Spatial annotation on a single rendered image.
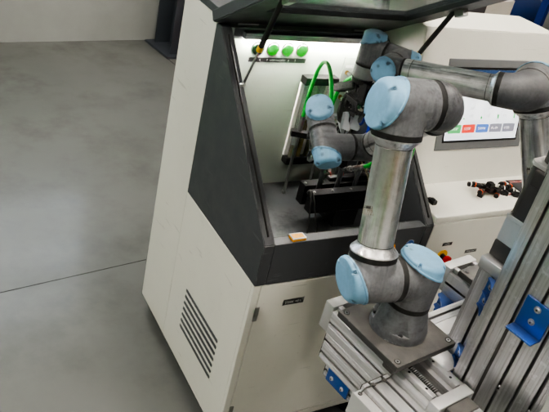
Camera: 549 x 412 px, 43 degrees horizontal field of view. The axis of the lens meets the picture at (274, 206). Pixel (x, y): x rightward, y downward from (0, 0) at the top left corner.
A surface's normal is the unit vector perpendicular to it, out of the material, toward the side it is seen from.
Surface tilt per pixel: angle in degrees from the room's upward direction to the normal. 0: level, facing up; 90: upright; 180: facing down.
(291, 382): 90
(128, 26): 90
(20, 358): 0
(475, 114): 76
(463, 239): 90
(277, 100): 90
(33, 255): 0
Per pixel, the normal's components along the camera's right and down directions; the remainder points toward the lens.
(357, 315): 0.21, -0.84
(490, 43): 0.50, 0.33
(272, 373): 0.46, 0.54
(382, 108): -0.90, -0.14
